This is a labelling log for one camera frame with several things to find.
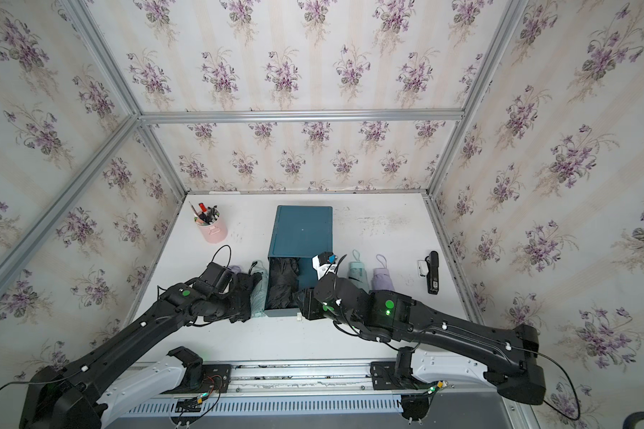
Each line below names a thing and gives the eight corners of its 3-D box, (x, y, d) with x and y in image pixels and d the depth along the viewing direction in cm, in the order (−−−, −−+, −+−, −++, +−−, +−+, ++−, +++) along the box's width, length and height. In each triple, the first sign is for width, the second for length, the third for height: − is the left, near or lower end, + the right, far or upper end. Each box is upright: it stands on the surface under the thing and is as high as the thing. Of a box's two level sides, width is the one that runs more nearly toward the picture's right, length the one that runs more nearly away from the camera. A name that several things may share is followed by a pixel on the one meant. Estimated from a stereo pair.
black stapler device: (425, 292, 92) (430, 286, 88) (425, 257, 101) (429, 249, 97) (435, 294, 91) (440, 288, 87) (433, 259, 101) (438, 251, 96)
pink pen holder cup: (203, 245, 105) (191, 226, 95) (209, 228, 110) (198, 208, 101) (224, 245, 105) (214, 226, 95) (229, 228, 110) (220, 208, 101)
